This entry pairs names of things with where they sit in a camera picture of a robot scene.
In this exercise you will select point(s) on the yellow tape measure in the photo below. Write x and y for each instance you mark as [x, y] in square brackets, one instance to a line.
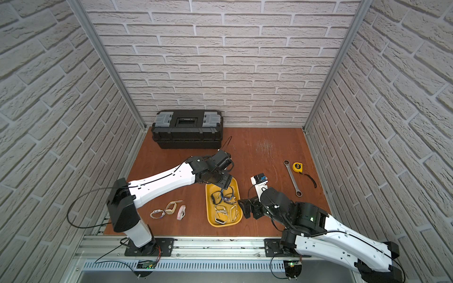
[297, 167]

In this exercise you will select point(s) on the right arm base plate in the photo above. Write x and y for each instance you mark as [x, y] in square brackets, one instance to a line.
[275, 247]

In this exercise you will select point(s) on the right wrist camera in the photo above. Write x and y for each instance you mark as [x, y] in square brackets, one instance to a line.
[259, 183]

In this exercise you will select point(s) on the yellow plastic storage tray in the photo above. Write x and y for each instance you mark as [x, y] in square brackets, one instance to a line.
[209, 189]

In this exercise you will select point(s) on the pink white strap watch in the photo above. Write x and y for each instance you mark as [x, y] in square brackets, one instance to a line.
[181, 213]

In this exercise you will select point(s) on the black plastic toolbox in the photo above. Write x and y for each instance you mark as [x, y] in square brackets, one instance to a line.
[188, 129]

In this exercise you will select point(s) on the silver ratchet wrench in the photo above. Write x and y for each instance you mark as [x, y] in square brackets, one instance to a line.
[298, 192]

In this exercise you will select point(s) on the black digital watch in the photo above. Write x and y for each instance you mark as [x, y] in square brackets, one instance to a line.
[216, 198]

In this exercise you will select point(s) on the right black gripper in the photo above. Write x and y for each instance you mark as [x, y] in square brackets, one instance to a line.
[253, 203]

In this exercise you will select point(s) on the beige strap watch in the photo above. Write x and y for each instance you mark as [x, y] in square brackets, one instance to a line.
[221, 210]

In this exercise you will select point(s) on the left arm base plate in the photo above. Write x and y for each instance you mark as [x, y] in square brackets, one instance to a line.
[158, 246]

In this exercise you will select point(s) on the small white digital watch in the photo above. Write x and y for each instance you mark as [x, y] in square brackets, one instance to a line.
[158, 214]

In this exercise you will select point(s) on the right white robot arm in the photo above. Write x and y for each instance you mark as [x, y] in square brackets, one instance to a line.
[311, 231]

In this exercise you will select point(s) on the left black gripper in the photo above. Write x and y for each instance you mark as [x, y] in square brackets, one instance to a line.
[219, 177]

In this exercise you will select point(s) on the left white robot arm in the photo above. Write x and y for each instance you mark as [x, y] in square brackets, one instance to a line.
[126, 198]

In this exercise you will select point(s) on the blue transparent watch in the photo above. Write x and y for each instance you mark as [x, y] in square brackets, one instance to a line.
[228, 197]

